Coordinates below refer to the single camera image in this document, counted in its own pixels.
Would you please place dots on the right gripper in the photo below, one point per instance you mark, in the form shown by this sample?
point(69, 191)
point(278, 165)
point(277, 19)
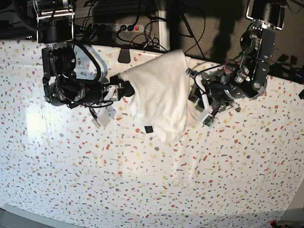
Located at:
point(106, 93)

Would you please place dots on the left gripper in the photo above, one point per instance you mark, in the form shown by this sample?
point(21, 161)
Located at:
point(220, 92)

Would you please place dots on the white printed T-shirt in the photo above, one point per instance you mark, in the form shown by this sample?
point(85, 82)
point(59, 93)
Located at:
point(161, 90)

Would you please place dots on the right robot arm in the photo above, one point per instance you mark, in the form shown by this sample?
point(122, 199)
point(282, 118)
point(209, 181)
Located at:
point(55, 29)

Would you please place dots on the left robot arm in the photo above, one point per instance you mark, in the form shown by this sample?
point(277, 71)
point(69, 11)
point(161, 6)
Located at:
point(257, 43)

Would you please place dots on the black table clamp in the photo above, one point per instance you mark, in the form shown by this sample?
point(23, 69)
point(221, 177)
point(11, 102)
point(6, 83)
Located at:
point(124, 56)

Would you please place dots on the white table leg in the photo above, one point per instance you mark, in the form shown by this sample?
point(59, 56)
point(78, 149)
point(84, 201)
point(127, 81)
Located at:
point(164, 33)

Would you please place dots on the white power strip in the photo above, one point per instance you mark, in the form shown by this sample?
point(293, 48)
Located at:
point(115, 27)

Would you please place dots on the terrazzo patterned tablecloth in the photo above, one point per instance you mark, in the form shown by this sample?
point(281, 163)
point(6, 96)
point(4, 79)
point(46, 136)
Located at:
point(54, 162)

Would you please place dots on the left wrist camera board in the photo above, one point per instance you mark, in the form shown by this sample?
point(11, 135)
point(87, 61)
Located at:
point(208, 120)

